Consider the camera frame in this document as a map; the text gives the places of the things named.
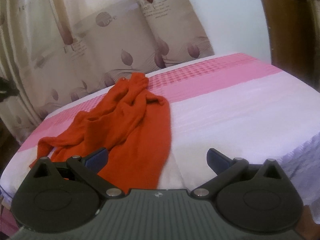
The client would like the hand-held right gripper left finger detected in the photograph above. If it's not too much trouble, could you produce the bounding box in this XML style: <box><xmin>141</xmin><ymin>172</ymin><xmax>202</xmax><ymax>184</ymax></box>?
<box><xmin>33</xmin><ymin>147</ymin><xmax>124</xmax><ymax>198</ymax></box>

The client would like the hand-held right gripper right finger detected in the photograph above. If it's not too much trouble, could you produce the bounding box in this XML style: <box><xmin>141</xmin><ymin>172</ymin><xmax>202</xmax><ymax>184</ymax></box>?
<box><xmin>191</xmin><ymin>148</ymin><xmax>283</xmax><ymax>199</ymax></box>

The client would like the beige leaf print curtain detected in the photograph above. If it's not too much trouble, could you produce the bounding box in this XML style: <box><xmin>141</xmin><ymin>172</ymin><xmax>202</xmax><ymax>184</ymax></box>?
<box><xmin>0</xmin><ymin>0</ymin><xmax>215</xmax><ymax>137</ymax></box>

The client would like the orange knit sweater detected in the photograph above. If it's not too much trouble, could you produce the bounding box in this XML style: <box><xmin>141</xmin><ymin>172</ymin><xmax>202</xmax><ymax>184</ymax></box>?
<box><xmin>29</xmin><ymin>72</ymin><xmax>171</xmax><ymax>189</ymax></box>

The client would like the pink and white bed blanket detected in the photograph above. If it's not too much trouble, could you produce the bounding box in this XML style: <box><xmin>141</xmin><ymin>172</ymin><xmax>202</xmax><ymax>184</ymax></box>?
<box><xmin>0</xmin><ymin>52</ymin><xmax>320</xmax><ymax>205</ymax></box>

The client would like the brown wooden door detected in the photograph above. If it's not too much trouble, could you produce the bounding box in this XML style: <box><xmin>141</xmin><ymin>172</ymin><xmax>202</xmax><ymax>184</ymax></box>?
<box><xmin>254</xmin><ymin>0</ymin><xmax>320</xmax><ymax>92</ymax></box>

